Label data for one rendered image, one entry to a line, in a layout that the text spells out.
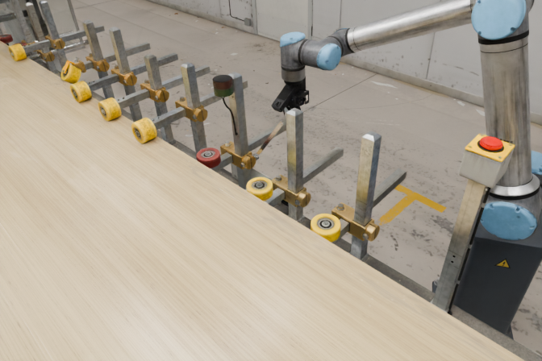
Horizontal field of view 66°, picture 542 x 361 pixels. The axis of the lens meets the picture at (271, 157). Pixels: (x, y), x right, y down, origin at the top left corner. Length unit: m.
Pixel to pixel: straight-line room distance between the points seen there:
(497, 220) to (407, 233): 1.07
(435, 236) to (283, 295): 1.60
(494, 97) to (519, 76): 0.08
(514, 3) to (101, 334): 1.19
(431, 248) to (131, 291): 1.71
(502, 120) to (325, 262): 0.63
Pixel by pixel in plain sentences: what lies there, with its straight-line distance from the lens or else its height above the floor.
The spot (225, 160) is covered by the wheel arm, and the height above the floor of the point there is 0.85.
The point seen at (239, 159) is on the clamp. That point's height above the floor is 0.86.
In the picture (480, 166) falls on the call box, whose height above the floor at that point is 1.19.
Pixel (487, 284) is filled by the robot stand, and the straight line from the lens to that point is 1.83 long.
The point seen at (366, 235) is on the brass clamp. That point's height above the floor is 0.84.
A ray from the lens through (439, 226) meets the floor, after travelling 2.54.
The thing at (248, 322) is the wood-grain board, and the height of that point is 0.90.
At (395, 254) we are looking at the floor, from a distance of 2.32.
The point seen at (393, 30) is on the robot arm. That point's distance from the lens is 1.46.
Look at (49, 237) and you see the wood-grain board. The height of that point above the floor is 0.90.
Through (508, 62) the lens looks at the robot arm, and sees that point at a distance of 1.24.
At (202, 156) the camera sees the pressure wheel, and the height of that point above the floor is 0.91.
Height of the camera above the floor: 1.68
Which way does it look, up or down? 35 degrees down
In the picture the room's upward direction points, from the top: 3 degrees counter-clockwise
